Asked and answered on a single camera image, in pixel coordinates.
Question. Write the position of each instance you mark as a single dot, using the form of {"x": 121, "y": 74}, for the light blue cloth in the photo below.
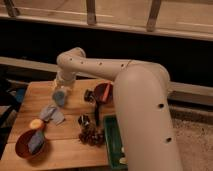
{"x": 53, "y": 113}

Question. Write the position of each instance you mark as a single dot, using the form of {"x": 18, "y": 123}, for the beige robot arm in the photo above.
{"x": 140, "y": 91}

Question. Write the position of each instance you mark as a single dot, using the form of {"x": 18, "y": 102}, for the dark red bowl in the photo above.
{"x": 99, "y": 91}

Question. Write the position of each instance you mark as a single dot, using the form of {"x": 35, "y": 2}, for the small black toy lower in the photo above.
{"x": 84, "y": 120}

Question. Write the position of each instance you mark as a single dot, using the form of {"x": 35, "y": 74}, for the blue plastic cup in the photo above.
{"x": 59, "y": 97}

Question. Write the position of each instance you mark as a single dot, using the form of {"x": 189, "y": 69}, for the small black toy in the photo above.
{"x": 84, "y": 120}
{"x": 89, "y": 96}

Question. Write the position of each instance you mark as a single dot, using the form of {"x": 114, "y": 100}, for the yellow banana piece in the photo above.
{"x": 123, "y": 160}

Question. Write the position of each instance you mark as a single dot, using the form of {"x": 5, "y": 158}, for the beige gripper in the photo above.
{"x": 61, "y": 84}

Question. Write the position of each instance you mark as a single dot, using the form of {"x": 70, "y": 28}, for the orange carrot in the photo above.
{"x": 106, "y": 93}

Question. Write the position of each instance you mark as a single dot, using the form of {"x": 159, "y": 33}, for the red bowl left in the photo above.
{"x": 21, "y": 146}

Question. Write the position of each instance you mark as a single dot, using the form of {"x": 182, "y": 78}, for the brown grape cluster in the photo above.
{"x": 92, "y": 136}

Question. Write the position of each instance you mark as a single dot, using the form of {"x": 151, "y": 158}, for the green plastic tray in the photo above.
{"x": 113, "y": 143}

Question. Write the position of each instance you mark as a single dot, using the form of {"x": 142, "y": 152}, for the small black toy upper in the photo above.
{"x": 89, "y": 96}

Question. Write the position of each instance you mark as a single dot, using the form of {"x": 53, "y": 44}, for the blue sponge in bowl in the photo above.
{"x": 36, "y": 142}

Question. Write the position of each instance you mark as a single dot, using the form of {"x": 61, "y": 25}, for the orange fruit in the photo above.
{"x": 37, "y": 124}

